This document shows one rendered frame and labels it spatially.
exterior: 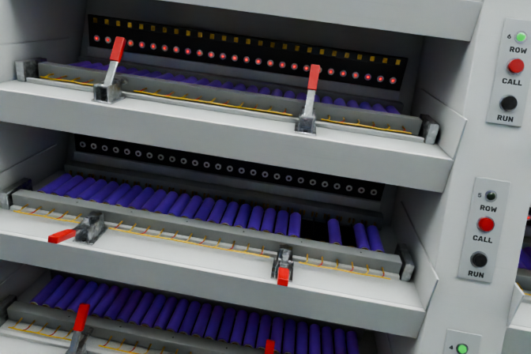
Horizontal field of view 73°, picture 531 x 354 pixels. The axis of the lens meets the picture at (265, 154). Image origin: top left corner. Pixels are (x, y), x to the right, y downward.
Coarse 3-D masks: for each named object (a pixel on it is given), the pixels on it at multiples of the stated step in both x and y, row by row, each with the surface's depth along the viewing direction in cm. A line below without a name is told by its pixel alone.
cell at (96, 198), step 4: (108, 184) 59; (112, 184) 59; (116, 184) 60; (104, 188) 57; (108, 188) 58; (112, 188) 58; (116, 188) 59; (100, 192) 56; (104, 192) 57; (108, 192) 57; (92, 196) 55; (96, 196) 55; (100, 196) 55; (104, 196) 56; (88, 200) 54; (92, 200) 54; (96, 200) 54; (100, 200) 55
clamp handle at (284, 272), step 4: (284, 256) 46; (284, 260) 46; (280, 264) 45; (284, 264) 45; (280, 268) 42; (284, 268) 43; (280, 272) 41; (284, 272) 41; (288, 272) 42; (280, 276) 40; (284, 276) 40; (288, 276) 40; (280, 280) 39; (284, 280) 39; (280, 284) 39; (284, 284) 39
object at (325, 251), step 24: (24, 192) 53; (120, 216) 51; (144, 216) 51; (168, 216) 52; (216, 240) 51; (240, 240) 50; (264, 240) 50; (288, 240) 50; (312, 240) 50; (360, 264) 49; (384, 264) 49
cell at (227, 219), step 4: (228, 204) 58; (232, 204) 58; (236, 204) 58; (228, 208) 57; (232, 208) 57; (236, 208) 57; (228, 212) 55; (232, 212) 56; (236, 212) 57; (224, 216) 54; (228, 216) 54; (232, 216) 55; (224, 220) 53; (228, 220) 53; (232, 220) 54; (228, 224) 53
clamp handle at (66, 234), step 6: (84, 222) 48; (90, 222) 48; (78, 228) 46; (84, 228) 46; (54, 234) 42; (60, 234) 42; (66, 234) 43; (72, 234) 44; (48, 240) 41; (54, 240) 41; (60, 240) 42
